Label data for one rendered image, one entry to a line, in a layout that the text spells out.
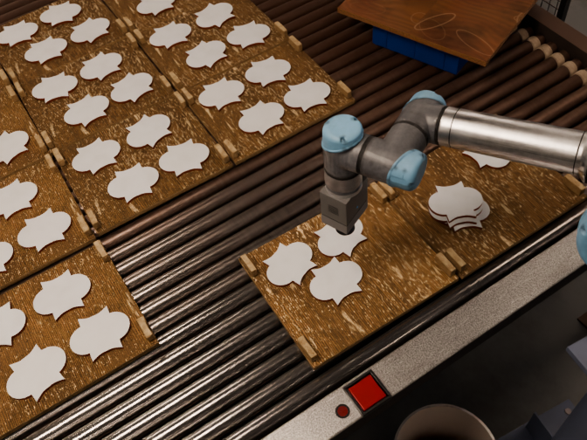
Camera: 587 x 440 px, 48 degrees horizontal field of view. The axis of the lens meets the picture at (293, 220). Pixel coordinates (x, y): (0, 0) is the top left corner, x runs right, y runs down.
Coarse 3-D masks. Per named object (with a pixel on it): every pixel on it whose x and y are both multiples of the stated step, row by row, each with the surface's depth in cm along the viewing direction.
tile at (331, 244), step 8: (360, 224) 165; (320, 232) 164; (328, 232) 164; (336, 232) 164; (360, 232) 163; (320, 240) 163; (328, 240) 163; (336, 240) 162; (344, 240) 162; (352, 240) 162; (360, 240) 162; (320, 248) 161; (328, 248) 161; (336, 248) 161; (344, 248) 161; (352, 248) 161; (328, 256) 160; (336, 256) 160
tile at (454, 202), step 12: (444, 192) 166; (456, 192) 166; (468, 192) 165; (432, 204) 164; (444, 204) 164; (456, 204) 163; (468, 204) 163; (480, 204) 163; (444, 216) 163; (456, 216) 161; (468, 216) 162
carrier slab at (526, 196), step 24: (432, 168) 175; (456, 168) 174; (504, 168) 173; (528, 168) 172; (408, 192) 171; (432, 192) 170; (480, 192) 169; (504, 192) 168; (528, 192) 167; (552, 192) 167; (408, 216) 166; (504, 216) 164; (528, 216) 163; (552, 216) 163; (432, 240) 161; (456, 240) 161; (480, 240) 160; (504, 240) 159; (480, 264) 156
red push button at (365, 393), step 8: (368, 376) 143; (360, 384) 142; (368, 384) 142; (376, 384) 141; (352, 392) 141; (360, 392) 141; (368, 392) 141; (376, 392) 140; (360, 400) 140; (368, 400) 140; (376, 400) 139; (368, 408) 139
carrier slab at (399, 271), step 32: (320, 224) 167; (384, 224) 165; (256, 256) 163; (320, 256) 161; (352, 256) 160; (384, 256) 160; (416, 256) 159; (288, 288) 157; (384, 288) 154; (416, 288) 154; (288, 320) 151; (320, 320) 151; (352, 320) 150; (384, 320) 149; (320, 352) 146
